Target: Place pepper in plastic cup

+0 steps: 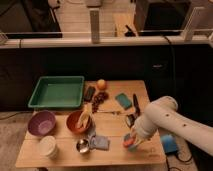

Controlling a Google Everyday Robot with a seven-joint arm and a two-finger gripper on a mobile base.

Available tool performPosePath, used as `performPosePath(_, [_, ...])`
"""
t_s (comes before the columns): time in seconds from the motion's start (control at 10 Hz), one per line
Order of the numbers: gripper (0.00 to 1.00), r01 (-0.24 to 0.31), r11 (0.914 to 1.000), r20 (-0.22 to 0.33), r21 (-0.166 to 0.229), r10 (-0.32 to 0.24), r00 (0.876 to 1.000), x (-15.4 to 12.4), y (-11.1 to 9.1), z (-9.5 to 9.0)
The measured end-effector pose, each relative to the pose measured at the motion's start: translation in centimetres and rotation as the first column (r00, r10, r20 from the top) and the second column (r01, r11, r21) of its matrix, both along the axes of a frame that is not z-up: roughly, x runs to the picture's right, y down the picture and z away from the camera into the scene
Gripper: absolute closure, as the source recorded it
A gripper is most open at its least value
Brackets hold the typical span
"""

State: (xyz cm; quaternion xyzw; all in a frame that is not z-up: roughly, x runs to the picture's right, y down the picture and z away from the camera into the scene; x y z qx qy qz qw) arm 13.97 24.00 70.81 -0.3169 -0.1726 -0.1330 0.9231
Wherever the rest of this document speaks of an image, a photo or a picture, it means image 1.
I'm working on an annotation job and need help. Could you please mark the orange-red pepper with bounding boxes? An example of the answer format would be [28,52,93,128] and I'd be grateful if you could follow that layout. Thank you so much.
[123,138,134,148]

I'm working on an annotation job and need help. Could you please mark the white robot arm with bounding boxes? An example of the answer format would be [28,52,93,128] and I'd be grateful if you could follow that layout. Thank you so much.
[131,96,213,156]

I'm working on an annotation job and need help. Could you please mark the blue plastic cup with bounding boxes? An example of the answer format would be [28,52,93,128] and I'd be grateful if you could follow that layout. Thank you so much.
[123,134,137,151]

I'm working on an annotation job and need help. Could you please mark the small steel cup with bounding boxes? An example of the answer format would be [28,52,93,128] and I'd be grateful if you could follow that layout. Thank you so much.
[76,139,90,154]

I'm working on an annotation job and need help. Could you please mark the white plastic cup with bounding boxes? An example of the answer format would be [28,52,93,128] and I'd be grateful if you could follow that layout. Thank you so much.
[38,136,58,158]

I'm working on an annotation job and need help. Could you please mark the black tape roll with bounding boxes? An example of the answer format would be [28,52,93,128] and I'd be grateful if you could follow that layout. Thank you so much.
[125,114,137,128]

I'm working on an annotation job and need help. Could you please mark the blue-grey cloth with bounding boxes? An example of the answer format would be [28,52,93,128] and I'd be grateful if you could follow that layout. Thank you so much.
[88,125,110,151]

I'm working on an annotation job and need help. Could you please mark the teal sponge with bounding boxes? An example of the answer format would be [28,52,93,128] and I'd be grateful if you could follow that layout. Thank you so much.
[115,93,132,110]

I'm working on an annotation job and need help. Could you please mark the dark red grapes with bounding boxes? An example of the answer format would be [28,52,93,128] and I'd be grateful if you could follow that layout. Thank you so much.
[92,92,109,113]

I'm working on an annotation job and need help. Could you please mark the cream spatula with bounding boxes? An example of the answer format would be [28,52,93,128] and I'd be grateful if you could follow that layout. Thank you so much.
[76,103,92,128]

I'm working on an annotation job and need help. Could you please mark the orange fruit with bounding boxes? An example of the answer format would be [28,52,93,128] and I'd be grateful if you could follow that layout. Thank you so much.
[97,79,107,90]

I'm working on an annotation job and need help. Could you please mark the black rectangular object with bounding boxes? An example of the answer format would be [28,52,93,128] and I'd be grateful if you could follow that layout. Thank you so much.
[84,86,96,102]

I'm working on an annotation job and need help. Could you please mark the orange-brown bowl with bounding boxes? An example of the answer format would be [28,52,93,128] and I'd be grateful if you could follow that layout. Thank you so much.
[66,110,92,134]

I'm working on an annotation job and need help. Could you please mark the green plastic tray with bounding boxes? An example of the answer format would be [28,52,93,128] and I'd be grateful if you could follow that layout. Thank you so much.
[28,76,84,108]

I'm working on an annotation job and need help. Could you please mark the purple plastic bowl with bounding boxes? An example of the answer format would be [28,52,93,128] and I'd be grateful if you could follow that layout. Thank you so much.
[28,110,56,136]

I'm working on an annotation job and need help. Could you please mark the black-handled knife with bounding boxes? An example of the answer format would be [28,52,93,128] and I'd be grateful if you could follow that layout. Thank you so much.
[133,94,140,116]

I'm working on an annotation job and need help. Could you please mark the black cable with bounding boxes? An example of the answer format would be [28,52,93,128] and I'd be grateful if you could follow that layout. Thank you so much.
[165,151,194,171]

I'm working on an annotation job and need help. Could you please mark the grey slanted post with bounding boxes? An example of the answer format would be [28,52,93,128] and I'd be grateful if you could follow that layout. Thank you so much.
[181,7,205,41]

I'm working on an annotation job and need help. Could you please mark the grey upright post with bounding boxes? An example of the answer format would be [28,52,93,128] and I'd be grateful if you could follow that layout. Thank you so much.
[90,8,100,44]

